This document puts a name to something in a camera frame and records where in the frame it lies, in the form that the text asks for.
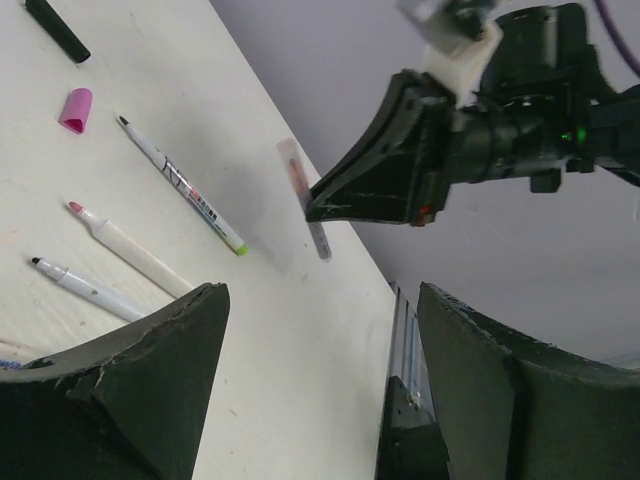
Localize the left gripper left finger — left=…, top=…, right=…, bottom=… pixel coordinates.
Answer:
left=1, top=284, right=230, bottom=479

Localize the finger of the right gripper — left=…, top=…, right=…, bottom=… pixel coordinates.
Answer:
left=311, top=74, right=430, bottom=200
left=305, top=164, right=425, bottom=224

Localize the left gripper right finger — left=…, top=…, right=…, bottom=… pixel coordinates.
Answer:
left=418, top=283, right=639, bottom=479

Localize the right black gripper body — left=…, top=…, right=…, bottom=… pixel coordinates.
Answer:
left=389, top=69, right=456, bottom=227

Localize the grey barrel marker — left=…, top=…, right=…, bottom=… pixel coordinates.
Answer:
left=277, top=138, right=332, bottom=262

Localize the magenta cap marker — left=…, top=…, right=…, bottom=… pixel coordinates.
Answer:
left=67, top=201, right=194, bottom=298

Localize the magenta pen cap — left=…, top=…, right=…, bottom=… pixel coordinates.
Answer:
left=58, top=88, right=93, bottom=135

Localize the long black pen cap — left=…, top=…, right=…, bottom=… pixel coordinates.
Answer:
left=24, top=0, right=91, bottom=64

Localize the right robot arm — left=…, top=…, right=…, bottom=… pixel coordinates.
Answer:
left=305, top=1, right=639, bottom=227

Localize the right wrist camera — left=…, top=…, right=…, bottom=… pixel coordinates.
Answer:
left=396, top=0, right=502, bottom=107

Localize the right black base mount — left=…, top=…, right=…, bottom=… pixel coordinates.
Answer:
left=375, top=376, right=450, bottom=480

